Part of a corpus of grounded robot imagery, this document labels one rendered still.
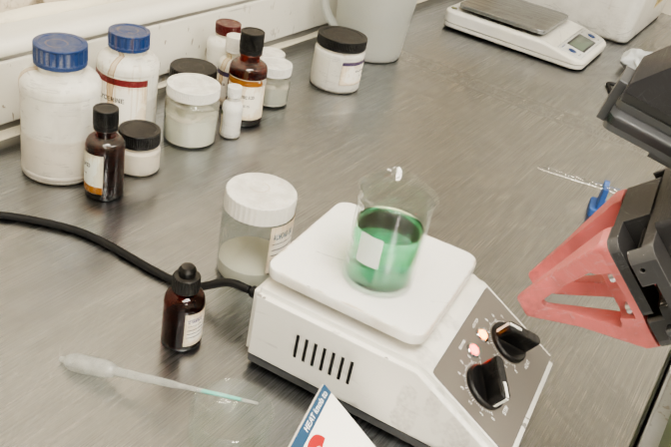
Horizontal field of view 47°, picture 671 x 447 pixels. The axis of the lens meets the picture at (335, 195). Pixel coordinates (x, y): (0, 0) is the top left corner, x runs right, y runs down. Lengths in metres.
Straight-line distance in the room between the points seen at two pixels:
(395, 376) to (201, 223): 0.28
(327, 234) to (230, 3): 0.52
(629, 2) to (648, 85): 1.18
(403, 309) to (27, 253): 0.32
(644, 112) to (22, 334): 0.44
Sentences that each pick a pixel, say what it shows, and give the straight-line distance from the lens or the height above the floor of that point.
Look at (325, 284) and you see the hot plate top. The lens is 0.53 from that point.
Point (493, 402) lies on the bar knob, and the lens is 0.53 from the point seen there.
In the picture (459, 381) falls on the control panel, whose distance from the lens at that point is 0.53.
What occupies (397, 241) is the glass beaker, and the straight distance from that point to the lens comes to 0.50.
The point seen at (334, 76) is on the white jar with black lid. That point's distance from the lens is 1.03.
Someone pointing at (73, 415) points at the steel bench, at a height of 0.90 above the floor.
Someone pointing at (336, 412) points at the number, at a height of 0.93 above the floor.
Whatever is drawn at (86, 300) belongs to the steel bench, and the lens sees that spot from 0.63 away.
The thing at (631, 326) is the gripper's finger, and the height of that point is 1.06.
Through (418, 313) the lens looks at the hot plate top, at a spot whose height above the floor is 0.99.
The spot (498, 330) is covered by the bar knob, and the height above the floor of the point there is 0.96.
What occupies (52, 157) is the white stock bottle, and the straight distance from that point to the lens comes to 0.76.
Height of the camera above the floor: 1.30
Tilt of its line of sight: 30 degrees down
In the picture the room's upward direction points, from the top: 12 degrees clockwise
